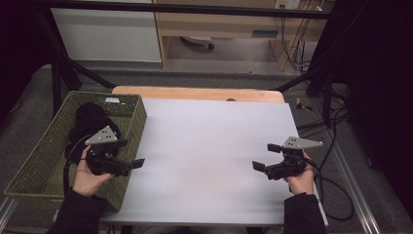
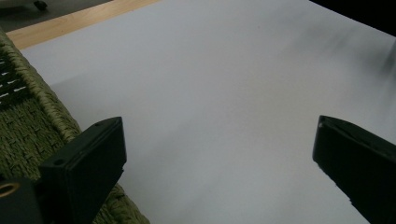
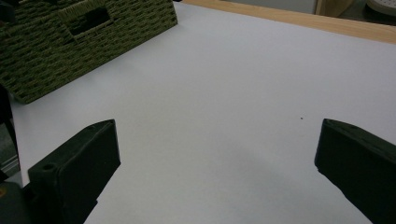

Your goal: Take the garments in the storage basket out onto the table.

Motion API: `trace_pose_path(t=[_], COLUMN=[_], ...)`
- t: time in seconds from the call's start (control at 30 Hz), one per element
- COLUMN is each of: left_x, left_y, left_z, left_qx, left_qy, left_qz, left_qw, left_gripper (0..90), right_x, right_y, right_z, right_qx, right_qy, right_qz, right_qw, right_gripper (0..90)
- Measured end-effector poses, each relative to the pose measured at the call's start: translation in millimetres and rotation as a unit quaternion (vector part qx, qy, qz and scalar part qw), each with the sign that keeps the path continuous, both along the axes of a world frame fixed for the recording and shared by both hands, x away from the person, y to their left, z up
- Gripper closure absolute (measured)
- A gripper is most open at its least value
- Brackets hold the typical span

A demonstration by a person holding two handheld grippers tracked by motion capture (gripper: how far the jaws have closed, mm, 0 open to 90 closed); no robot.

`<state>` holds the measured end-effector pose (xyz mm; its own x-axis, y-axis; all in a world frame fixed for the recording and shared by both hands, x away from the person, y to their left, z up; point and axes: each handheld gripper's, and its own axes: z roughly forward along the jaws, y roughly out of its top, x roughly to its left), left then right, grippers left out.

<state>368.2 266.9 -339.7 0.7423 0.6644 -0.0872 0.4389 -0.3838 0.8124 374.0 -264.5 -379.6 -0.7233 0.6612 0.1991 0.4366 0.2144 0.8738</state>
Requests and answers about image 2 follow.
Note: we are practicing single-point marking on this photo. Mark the black caster wheel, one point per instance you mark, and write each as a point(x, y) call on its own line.
point(40, 4)

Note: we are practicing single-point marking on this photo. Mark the white table sheet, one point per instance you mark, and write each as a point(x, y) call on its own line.
point(218, 93)

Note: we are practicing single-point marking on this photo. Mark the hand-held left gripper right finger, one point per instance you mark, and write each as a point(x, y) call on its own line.
point(358, 161)

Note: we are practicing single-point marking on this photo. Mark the green woven basket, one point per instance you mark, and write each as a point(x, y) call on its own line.
point(31, 133)

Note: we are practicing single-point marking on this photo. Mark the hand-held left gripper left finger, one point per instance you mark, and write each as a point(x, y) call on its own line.
point(84, 168)

